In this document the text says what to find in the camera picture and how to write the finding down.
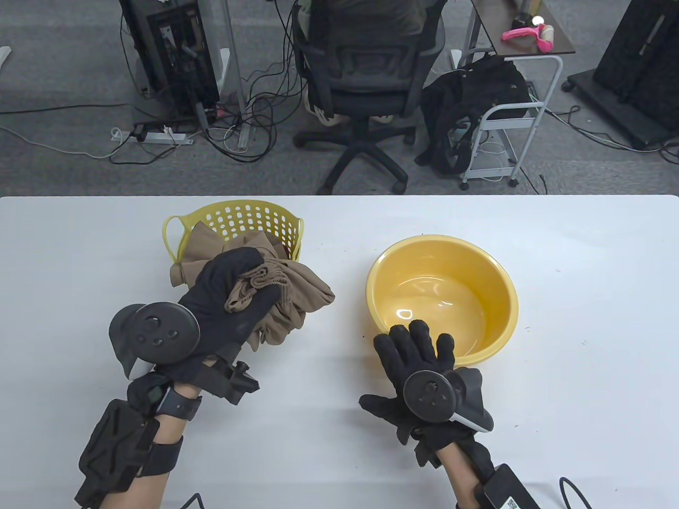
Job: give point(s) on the white power strip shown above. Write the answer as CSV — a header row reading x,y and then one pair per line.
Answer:
x,y
159,137

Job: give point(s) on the black round device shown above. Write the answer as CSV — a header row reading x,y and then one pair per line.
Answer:
x,y
522,20

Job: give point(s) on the brown shorts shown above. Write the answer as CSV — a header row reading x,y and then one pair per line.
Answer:
x,y
297,297
204,249

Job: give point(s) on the grey desk leg post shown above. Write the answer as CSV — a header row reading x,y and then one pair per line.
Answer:
x,y
233,63

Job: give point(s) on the pink plastic tool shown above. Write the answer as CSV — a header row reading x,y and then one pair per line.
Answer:
x,y
522,33

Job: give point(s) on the black wheeled cabinet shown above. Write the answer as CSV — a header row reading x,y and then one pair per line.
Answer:
x,y
636,63

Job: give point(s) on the person's right hand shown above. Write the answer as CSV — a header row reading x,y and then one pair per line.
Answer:
x,y
408,355

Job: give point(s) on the black battery pack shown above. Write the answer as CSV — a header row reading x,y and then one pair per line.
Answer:
x,y
506,490

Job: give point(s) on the yellow plastic basin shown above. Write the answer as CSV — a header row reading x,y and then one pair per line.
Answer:
x,y
440,270

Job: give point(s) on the white flat object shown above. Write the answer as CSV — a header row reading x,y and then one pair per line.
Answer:
x,y
4,55

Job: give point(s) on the yellow perforated plastic basket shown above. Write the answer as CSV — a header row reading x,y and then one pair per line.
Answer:
x,y
249,220

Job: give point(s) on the white cart with brown top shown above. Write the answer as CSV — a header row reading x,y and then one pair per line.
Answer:
x,y
493,21

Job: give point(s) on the black bag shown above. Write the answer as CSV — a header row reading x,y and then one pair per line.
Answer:
x,y
467,101

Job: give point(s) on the grey VR controller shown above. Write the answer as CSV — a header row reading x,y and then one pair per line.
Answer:
x,y
159,331
429,397

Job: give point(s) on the person's left forearm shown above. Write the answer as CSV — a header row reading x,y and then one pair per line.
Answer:
x,y
175,419

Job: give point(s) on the black mesh office chair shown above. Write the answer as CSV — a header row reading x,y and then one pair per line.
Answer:
x,y
366,63

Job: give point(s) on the person's left hand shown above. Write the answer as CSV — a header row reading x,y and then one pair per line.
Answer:
x,y
223,307

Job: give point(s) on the black computer tower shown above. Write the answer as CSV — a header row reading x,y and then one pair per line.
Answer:
x,y
175,58

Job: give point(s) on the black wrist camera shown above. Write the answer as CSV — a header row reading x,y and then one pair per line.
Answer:
x,y
238,382

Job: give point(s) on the black forearm brace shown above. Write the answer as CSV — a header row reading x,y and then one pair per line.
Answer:
x,y
114,450

